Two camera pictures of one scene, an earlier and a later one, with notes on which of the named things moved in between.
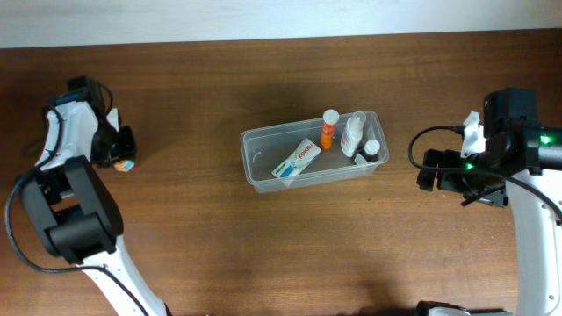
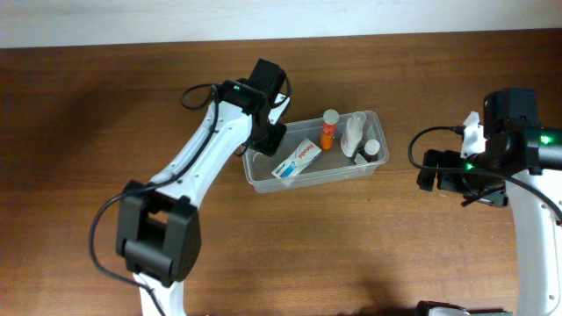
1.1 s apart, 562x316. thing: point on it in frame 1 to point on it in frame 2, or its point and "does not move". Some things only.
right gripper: x=440 y=171 does not move
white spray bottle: x=353 y=133 does not move
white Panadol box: x=299 y=161 does not move
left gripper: x=124 y=146 to x=270 y=140
